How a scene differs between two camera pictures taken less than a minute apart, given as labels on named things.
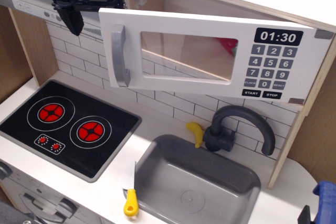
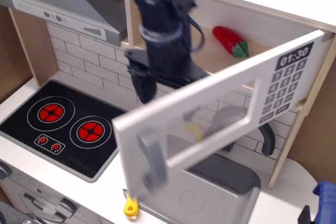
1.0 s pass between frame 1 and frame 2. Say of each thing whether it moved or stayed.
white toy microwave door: moved
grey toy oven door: stayed
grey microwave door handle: moved
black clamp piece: stayed
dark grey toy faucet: stayed
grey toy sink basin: stayed
